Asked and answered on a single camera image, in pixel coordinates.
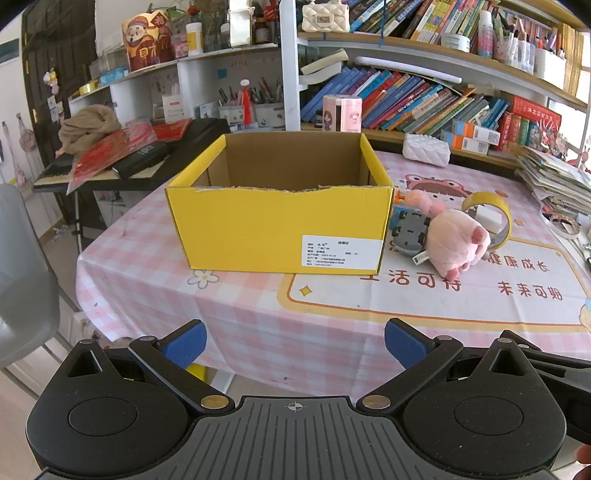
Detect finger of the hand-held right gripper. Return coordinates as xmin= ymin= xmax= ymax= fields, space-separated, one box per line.
xmin=502 ymin=329 xmax=591 ymax=370
xmin=531 ymin=360 xmax=591 ymax=393

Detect white light tube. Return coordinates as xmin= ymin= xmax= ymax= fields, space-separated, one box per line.
xmin=355 ymin=56 xmax=462 ymax=84

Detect red tassel ornament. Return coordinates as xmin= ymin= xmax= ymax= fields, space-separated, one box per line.
xmin=238 ymin=79 xmax=254 ymax=125

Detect clear pen cup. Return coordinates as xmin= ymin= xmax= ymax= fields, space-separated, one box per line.
xmin=493 ymin=34 xmax=536 ymax=72

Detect pastel glue bottle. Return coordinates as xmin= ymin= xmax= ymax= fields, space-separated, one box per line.
xmin=478 ymin=10 xmax=494 ymax=58

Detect white red label box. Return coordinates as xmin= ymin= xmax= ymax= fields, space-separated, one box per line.
xmin=161 ymin=92 xmax=185 ymax=121

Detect red boxed book set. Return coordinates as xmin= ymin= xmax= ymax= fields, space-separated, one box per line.
xmin=496 ymin=95 xmax=563 ymax=151

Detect yellow cardboard box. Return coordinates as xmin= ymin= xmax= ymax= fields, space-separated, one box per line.
xmin=165 ymin=131 xmax=395 ymax=275

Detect beige cloth bundle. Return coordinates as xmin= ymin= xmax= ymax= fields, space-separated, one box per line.
xmin=58 ymin=104 xmax=122 ymax=155

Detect cream paperback book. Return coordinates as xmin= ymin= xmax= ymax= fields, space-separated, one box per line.
xmin=300 ymin=50 xmax=349 ymax=75
xmin=299 ymin=65 xmax=345 ymax=85

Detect pink cylinder humidifier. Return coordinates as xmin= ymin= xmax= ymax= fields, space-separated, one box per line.
xmin=322 ymin=95 xmax=363 ymax=134

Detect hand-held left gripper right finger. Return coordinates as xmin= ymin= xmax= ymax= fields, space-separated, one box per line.
xmin=355 ymin=318 xmax=536 ymax=414

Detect white bookshelf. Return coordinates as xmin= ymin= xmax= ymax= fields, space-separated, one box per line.
xmin=69 ymin=0 xmax=591 ymax=171

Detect yellow tape roll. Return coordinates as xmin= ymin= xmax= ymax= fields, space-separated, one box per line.
xmin=463 ymin=191 xmax=512 ymax=250

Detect dried flower bunch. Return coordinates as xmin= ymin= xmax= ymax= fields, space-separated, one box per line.
xmin=201 ymin=0 xmax=229 ymax=51

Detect small clear tape roll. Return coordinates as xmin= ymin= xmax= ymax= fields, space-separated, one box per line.
xmin=547 ymin=210 xmax=581 ymax=238

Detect white window carton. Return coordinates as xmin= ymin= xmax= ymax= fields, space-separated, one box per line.
xmin=228 ymin=9 xmax=252 ymax=47

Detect black electronic keyboard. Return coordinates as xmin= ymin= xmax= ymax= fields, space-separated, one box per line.
xmin=32 ymin=117 xmax=232 ymax=192

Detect row of colourful books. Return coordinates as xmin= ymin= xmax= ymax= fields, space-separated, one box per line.
xmin=344 ymin=0 xmax=495 ymax=44

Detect black keyboard stand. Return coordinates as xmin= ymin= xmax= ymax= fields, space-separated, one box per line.
xmin=69 ymin=189 xmax=112 ymax=254

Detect cream quilted handbag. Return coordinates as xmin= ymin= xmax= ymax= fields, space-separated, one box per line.
xmin=301 ymin=0 xmax=350 ymax=33

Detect white storage container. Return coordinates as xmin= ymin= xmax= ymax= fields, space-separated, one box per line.
xmin=533 ymin=46 xmax=568 ymax=90

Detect row of leaning books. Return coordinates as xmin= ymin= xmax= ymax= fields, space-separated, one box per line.
xmin=300 ymin=65 xmax=511 ymax=139

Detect pink plush pig toy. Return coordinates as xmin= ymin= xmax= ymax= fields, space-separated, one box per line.
xmin=413 ymin=208 xmax=492 ymax=279

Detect orange white small box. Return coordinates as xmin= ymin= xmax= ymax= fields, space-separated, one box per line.
xmin=441 ymin=131 xmax=490 ymax=155
xmin=450 ymin=119 xmax=502 ymax=144

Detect grey toy car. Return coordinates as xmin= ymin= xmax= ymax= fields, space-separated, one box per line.
xmin=392 ymin=210 xmax=432 ymax=257

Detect white round tin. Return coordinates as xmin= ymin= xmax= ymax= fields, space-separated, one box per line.
xmin=441 ymin=32 xmax=471 ymax=52

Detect grey plastic chair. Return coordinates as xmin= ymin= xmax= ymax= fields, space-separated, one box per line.
xmin=0 ymin=182 xmax=61 ymax=370

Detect white pen holder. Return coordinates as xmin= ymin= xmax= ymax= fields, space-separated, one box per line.
xmin=218 ymin=104 xmax=245 ymax=127
xmin=255 ymin=102 xmax=286 ymax=129

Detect pink checked tablecloth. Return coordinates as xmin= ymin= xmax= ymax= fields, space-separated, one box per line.
xmin=76 ymin=148 xmax=591 ymax=402

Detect white plastic bottle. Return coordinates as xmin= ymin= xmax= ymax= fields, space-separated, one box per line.
xmin=186 ymin=22 xmax=204 ymax=57

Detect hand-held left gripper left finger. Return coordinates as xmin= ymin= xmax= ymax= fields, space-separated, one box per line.
xmin=60 ymin=319 xmax=236 ymax=414

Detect red paper sheets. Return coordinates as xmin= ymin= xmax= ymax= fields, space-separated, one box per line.
xmin=67 ymin=119 xmax=192 ymax=195

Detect dark door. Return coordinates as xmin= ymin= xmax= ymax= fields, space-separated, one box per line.
xmin=21 ymin=0 xmax=98 ymax=134

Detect stack of magazines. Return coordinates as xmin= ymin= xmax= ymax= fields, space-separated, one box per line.
xmin=515 ymin=145 xmax=591 ymax=217

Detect white quilted pouch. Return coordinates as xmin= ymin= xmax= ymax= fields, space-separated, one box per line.
xmin=403 ymin=133 xmax=451 ymax=168

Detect white charger plug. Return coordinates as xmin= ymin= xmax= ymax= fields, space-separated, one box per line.
xmin=475 ymin=205 xmax=504 ymax=233

